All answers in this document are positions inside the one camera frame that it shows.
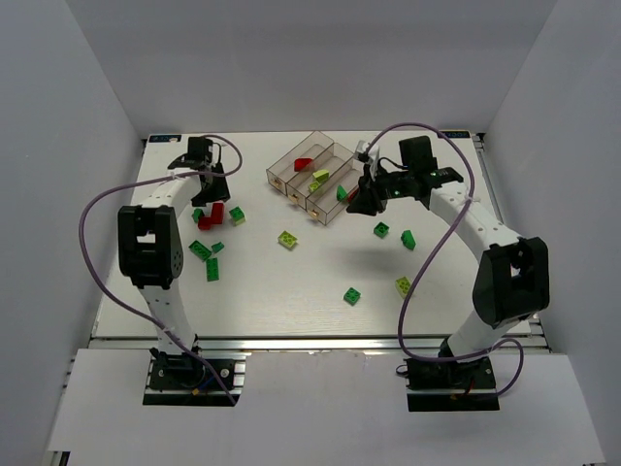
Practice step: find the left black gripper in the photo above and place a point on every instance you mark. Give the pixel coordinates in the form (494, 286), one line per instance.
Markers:
(216, 186)

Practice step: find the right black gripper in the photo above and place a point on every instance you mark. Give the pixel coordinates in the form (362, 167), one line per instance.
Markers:
(372, 186)

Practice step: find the green sloped lego brick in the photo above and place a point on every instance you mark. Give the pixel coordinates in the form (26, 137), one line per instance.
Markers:
(341, 194)

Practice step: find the lime curved lego brick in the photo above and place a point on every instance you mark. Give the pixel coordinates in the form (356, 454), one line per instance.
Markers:
(321, 176)

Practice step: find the red curved lego brick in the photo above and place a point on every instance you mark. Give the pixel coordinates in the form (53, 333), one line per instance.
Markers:
(302, 164)

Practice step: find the red square lego brick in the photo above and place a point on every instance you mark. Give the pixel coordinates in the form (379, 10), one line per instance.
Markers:
(351, 196)

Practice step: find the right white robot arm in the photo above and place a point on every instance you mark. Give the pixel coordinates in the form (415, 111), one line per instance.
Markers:
(512, 280)

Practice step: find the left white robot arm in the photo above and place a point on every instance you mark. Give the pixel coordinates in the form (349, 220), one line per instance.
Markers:
(150, 251)

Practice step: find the small green lego far left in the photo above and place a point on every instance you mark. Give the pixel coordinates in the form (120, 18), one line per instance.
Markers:
(197, 215)

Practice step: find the red L lego stack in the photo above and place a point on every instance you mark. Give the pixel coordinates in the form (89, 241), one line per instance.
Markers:
(214, 217)

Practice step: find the near clear plastic bin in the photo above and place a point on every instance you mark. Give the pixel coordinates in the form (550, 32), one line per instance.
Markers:
(322, 205)

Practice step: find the clear plastic bin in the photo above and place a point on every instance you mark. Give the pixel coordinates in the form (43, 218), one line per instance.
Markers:
(322, 205)
(283, 170)
(323, 166)

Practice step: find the green and lime lego stack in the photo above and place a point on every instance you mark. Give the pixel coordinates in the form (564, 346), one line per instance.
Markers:
(237, 216)

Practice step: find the small green square lego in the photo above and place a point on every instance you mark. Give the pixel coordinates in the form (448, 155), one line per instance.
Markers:
(381, 230)

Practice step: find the green lego brick right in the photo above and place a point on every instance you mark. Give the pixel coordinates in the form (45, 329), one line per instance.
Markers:
(408, 240)

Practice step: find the green flat lego left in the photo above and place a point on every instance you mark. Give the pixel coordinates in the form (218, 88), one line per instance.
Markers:
(200, 250)

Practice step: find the middle clear plastic bin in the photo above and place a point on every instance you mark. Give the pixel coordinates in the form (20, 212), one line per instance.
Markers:
(323, 166)

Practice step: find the far clear plastic bin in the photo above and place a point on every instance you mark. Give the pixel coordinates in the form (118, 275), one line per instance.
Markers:
(283, 170)

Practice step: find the long green lego brick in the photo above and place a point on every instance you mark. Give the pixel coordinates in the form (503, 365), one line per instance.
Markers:
(212, 269)

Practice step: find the left blue label sticker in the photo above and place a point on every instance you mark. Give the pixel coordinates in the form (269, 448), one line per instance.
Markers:
(164, 138)

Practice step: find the blue label sticker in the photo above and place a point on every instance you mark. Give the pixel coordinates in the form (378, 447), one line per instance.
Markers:
(456, 134)
(164, 138)

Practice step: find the lime lego brick centre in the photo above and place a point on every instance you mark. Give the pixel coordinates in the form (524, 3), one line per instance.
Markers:
(287, 240)

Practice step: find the lime lego brick right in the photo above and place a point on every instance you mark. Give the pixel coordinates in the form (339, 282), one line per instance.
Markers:
(403, 285)

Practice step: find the right blue label sticker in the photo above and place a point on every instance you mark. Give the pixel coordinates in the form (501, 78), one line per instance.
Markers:
(456, 134)

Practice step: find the green lego brick bottom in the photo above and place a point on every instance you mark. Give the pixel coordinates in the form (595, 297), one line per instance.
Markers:
(352, 296)

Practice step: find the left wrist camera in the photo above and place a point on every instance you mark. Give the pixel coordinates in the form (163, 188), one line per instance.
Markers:
(212, 150)

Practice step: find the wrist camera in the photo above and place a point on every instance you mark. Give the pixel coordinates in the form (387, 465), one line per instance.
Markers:
(367, 154)
(212, 150)

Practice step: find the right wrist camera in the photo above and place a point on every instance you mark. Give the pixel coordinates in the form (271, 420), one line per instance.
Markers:
(367, 154)

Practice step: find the aluminium front rail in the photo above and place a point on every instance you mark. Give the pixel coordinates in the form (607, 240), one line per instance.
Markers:
(312, 344)

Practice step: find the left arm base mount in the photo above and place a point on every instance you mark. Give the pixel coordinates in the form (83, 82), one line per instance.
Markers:
(179, 380)

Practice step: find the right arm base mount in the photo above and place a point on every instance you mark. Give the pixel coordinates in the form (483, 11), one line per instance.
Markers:
(450, 387)

